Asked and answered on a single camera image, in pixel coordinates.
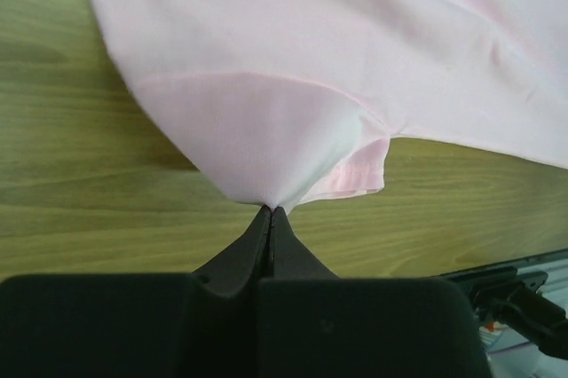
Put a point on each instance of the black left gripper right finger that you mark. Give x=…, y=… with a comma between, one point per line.
x=314, y=324

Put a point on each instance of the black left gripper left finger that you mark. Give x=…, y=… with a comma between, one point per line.
x=175, y=324

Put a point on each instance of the pink t shirt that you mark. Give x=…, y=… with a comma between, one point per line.
x=283, y=102

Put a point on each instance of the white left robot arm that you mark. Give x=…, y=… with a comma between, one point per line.
x=507, y=293

